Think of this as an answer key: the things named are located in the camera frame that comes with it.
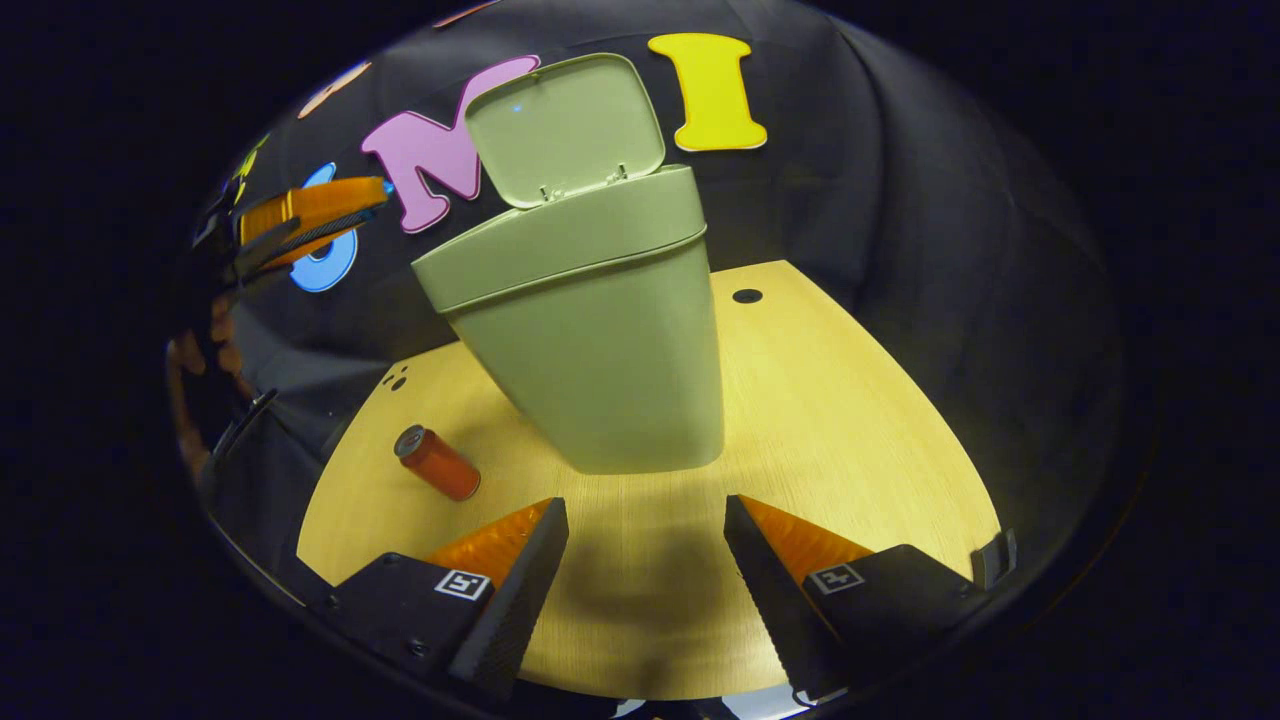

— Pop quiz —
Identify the red pop can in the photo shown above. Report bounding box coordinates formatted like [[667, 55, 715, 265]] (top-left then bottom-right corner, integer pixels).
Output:
[[393, 425, 482, 502]]

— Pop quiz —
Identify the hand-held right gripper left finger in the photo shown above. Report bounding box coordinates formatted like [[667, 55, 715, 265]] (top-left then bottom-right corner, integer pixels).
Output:
[[310, 497, 570, 701]]

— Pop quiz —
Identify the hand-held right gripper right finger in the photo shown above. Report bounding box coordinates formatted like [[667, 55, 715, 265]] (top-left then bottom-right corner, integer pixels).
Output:
[[723, 494, 991, 706]]

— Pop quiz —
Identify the pale green garbage bin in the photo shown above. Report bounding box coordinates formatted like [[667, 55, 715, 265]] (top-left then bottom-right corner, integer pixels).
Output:
[[411, 53, 726, 475]]

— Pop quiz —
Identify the black backdrop cloth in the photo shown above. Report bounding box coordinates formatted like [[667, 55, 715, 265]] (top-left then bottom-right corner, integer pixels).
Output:
[[165, 0, 1126, 601]]

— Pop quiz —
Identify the wooden desktop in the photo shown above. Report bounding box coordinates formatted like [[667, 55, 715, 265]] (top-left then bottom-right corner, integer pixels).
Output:
[[297, 260, 1003, 701]]

